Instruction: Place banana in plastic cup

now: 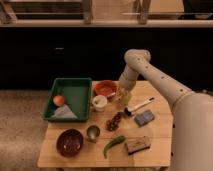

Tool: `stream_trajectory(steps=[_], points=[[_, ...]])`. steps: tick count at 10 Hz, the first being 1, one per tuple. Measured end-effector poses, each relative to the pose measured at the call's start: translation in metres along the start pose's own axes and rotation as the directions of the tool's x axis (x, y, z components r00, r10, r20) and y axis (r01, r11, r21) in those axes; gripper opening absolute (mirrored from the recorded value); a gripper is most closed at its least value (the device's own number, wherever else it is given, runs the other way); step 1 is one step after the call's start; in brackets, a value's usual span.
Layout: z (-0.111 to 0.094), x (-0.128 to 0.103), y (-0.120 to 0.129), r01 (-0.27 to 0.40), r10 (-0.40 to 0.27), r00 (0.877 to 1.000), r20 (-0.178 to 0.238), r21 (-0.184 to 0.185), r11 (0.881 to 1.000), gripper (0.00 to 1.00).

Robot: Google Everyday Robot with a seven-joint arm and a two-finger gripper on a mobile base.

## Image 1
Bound clear plastic bag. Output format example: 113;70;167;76
53;104;77;118

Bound metal cup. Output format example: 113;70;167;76
87;125;100;142

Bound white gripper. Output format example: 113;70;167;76
116;85;131;101

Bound orange bowl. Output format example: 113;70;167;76
94;80;117;96

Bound wooden shelf rail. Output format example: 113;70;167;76
0;0;213;28

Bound white plastic cup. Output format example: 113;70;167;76
92;95;108;112

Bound green chili pepper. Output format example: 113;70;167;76
103;135;126;159

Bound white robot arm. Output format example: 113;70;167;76
119;49;213;171

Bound blue sponge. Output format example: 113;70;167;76
134;110;155;127

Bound orange fruit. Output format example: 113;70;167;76
53;95;65;107

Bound green plastic tray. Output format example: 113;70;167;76
42;78;92;122

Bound dark grape bunch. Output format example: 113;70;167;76
106;112;121;131

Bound dark red bowl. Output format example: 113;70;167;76
56;129;84;158

